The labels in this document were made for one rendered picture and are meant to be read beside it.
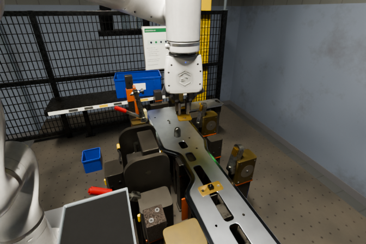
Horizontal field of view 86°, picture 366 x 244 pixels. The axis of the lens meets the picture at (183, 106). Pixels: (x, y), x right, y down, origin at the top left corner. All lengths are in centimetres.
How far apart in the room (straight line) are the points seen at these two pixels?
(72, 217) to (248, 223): 46
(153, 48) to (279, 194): 119
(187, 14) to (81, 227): 49
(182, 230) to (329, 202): 90
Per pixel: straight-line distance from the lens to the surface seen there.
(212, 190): 73
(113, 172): 71
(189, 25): 47
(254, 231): 68
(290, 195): 123
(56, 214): 106
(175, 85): 51
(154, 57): 149
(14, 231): 77
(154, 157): 56
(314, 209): 123
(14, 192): 66
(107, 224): 49
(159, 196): 61
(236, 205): 71
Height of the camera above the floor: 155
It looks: 26 degrees down
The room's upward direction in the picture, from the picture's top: straight up
